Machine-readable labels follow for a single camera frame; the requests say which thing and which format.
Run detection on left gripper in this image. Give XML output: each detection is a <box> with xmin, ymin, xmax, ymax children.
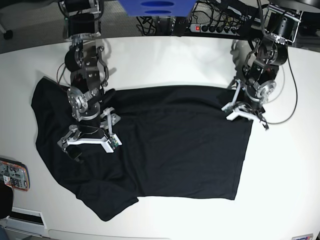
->
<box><xmin>239</xmin><ymin>100</ymin><xmax>266</xmax><ymax>118</ymax></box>

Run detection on black chair castor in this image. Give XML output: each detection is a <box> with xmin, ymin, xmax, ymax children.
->
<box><xmin>3</xmin><ymin>30</ymin><xmax>13</xmax><ymax>40</ymax></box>

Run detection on tangled black cables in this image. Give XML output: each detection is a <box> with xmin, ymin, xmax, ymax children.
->
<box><xmin>136</xmin><ymin>0</ymin><xmax>263</xmax><ymax>36</ymax></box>

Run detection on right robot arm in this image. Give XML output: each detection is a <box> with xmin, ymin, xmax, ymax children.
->
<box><xmin>57</xmin><ymin>0</ymin><xmax>121</xmax><ymax>163</ymax></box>

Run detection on blue plastic box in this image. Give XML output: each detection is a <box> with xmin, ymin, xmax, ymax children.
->
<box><xmin>118</xmin><ymin>0</ymin><xmax>196</xmax><ymax>17</ymax></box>

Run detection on white tray with black slot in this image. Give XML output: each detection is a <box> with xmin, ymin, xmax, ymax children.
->
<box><xmin>0</xmin><ymin>207</ymin><xmax>47</xmax><ymax>237</ymax></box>

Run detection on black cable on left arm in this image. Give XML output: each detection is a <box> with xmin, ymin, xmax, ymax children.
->
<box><xmin>254</xmin><ymin>0</ymin><xmax>298</xmax><ymax>125</ymax></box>

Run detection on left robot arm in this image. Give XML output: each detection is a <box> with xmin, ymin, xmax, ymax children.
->
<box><xmin>241</xmin><ymin>0</ymin><xmax>304</xmax><ymax>123</ymax></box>

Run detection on black T-shirt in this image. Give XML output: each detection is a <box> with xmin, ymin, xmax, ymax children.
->
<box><xmin>31</xmin><ymin>78</ymin><xmax>252</xmax><ymax>222</ymax></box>

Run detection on white power strip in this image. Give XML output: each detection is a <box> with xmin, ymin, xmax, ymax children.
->
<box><xmin>189</xmin><ymin>23</ymin><xmax>239</xmax><ymax>36</ymax></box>

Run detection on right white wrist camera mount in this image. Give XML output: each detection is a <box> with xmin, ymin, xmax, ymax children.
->
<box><xmin>57</xmin><ymin>107</ymin><xmax>122</xmax><ymax>153</ymax></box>

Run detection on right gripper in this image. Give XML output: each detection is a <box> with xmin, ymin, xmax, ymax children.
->
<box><xmin>66</xmin><ymin>117</ymin><xmax>109</xmax><ymax>163</ymax></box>

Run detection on colourful sticker at table edge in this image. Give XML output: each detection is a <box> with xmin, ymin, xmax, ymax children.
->
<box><xmin>291</xmin><ymin>233</ymin><xmax>314</xmax><ymax>240</ymax></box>

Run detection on black power adapter box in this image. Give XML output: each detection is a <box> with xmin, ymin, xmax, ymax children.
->
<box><xmin>171</xmin><ymin>16</ymin><xmax>189</xmax><ymax>37</ymax></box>

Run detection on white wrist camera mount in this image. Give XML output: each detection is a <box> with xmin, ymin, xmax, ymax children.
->
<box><xmin>221</xmin><ymin>78</ymin><xmax>269</xmax><ymax>131</ymax></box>
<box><xmin>57</xmin><ymin>107</ymin><xmax>122</xmax><ymax>153</ymax></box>

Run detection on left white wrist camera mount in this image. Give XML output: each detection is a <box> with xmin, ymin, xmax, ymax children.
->
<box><xmin>221</xmin><ymin>78</ymin><xmax>269</xmax><ymax>131</ymax></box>

